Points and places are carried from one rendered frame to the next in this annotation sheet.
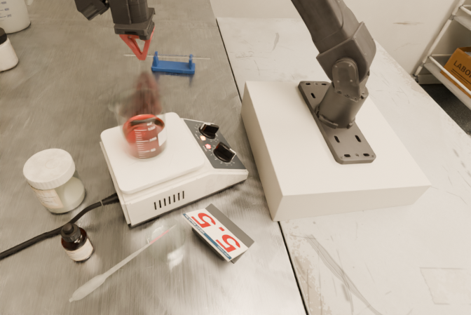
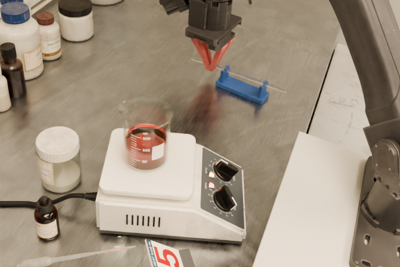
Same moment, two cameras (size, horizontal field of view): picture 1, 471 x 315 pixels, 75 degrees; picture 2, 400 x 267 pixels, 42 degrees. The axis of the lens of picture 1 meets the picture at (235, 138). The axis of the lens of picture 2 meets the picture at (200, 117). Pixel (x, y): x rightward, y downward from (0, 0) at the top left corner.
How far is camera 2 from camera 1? 0.28 m
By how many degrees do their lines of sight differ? 25
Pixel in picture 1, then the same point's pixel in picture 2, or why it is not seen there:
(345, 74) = (384, 158)
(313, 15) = (368, 79)
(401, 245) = not seen: outside the picture
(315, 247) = not seen: outside the picture
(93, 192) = (86, 185)
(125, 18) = (200, 22)
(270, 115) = (302, 180)
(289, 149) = (297, 224)
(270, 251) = not seen: outside the picture
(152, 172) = (134, 183)
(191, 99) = (239, 133)
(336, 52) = (383, 129)
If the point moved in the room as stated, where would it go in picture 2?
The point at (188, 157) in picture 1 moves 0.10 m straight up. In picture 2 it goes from (177, 184) to (183, 125)
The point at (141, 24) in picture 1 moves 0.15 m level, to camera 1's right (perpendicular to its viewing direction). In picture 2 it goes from (215, 33) to (289, 66)
